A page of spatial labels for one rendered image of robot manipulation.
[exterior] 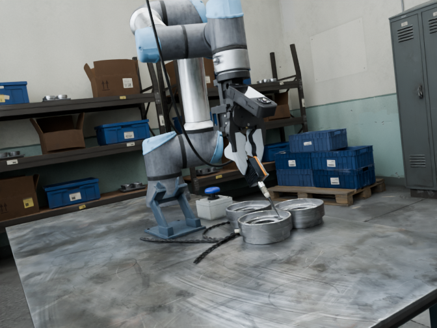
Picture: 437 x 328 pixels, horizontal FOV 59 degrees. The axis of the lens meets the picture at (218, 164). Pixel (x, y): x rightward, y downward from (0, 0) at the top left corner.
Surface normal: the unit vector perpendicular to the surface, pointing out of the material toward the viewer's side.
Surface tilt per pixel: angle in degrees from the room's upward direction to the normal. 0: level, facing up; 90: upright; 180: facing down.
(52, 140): 82
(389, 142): 90
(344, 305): 0
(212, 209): 90
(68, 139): 83
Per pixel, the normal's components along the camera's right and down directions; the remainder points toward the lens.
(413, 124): -0.85, 0.17
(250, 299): -0.15, -0.98
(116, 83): 0.43, 0.08
